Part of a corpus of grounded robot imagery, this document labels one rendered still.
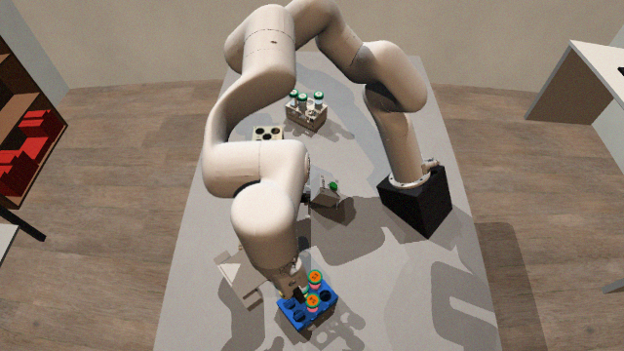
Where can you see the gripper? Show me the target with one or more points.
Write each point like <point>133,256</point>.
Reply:
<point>286,285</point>

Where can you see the blue tube rack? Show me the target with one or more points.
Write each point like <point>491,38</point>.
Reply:
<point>291,307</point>

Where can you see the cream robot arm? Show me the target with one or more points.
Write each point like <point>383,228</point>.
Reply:
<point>267,177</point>

